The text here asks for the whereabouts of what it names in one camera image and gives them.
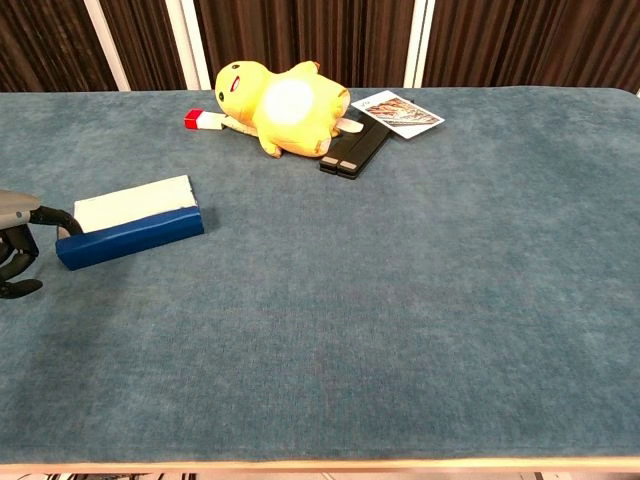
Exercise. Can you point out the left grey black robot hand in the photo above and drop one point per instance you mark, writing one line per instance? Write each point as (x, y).
(15, 207)

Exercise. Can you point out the white metal frame post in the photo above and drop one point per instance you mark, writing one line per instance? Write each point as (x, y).
(107, 45)
(187, 45)
(419, 45)

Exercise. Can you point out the black folding phone stand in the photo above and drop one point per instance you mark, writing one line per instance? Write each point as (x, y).
(355, 152)

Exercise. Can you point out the brown pleated curtain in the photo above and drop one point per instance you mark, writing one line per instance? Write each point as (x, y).
(310, 35)

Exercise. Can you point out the blue velvet table cloth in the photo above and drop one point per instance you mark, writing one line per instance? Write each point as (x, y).
(400, 300)

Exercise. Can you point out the yellow plush toy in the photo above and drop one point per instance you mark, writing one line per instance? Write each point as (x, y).
(300, 127)

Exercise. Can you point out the white printed picture card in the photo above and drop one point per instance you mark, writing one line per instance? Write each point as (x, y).
(400, 115)

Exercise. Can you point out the blue printed glasses case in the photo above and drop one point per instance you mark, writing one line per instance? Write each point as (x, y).
(130, 237)

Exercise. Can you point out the red and white small box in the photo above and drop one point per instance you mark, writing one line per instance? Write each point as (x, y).
(200, 120)

